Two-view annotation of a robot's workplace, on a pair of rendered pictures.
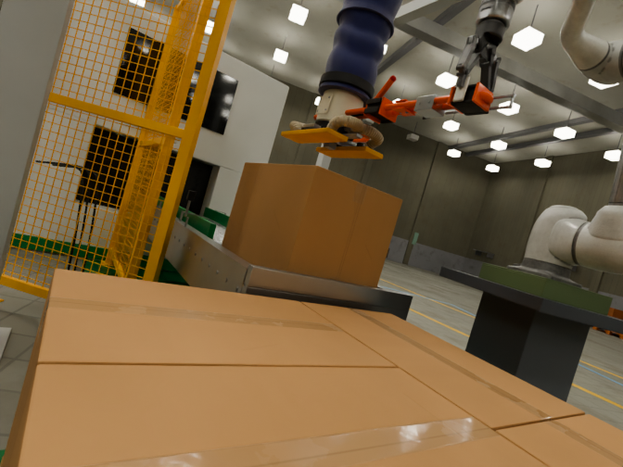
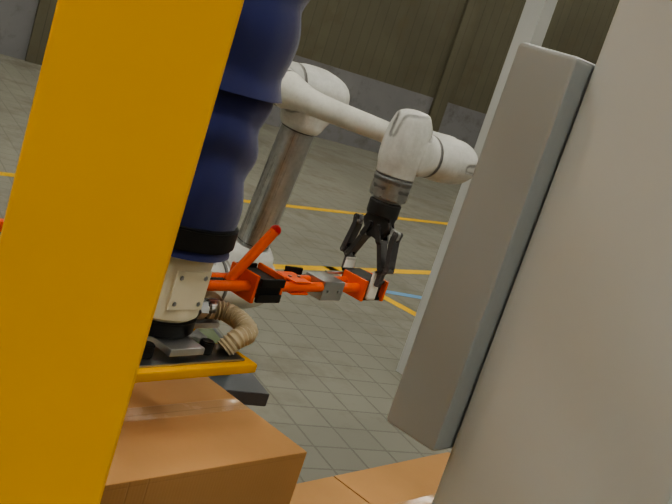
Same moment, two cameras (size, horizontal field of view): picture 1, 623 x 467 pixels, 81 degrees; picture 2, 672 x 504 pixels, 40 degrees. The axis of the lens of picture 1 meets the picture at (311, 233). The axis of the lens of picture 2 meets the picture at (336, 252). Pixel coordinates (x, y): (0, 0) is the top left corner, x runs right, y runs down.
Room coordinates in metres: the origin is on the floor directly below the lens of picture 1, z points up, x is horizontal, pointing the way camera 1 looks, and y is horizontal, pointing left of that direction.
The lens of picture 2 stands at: (1.68, 1.69, 1.73)
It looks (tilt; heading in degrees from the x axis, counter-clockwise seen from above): 12 degrees down; 254
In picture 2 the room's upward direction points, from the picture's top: 18 degrees clockwise
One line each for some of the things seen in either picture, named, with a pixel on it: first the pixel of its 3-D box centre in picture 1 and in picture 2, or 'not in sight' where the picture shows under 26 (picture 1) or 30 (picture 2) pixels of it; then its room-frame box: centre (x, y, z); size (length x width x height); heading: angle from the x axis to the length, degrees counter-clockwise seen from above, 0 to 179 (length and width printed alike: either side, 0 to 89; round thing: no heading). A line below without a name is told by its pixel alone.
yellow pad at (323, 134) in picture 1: (312, 132); (175, 354); (1.45, 0.11, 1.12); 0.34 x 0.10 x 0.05; 35
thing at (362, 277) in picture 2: (469, 98); (363, 285); (1.01, -0.31, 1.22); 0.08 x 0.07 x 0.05; 35
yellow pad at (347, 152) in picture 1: (348, 149); not in sight; (1.56, -0.05, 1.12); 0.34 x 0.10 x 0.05; 35
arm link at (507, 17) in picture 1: (494, 17); (390, 188); (1.02, -0.32, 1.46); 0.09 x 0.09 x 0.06
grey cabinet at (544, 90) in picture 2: not in sight; (540, 256); (1.32, 1.02, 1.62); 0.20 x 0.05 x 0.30; 34
